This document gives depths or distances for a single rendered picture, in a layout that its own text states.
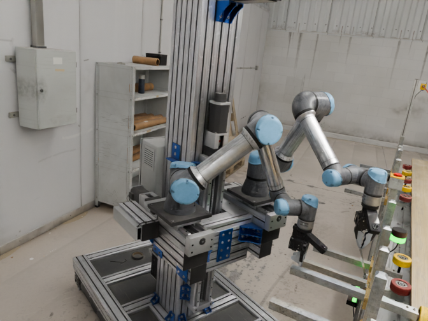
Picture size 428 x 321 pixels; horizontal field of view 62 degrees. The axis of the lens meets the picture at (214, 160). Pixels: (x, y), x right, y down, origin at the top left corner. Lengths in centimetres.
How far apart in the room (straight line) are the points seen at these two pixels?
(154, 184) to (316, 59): 766
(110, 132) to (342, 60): 667
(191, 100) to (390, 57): 781
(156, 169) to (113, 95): 178
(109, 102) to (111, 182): 84
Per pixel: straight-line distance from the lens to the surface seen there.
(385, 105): 933
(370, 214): 165
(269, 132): 144
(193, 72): 175
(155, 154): 202
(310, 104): 169
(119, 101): 365
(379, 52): 929
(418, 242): 224
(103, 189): 402
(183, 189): 145
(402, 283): 178
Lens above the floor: 176
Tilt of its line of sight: 17 degrees down
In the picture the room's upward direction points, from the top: 6 degrees clockwise
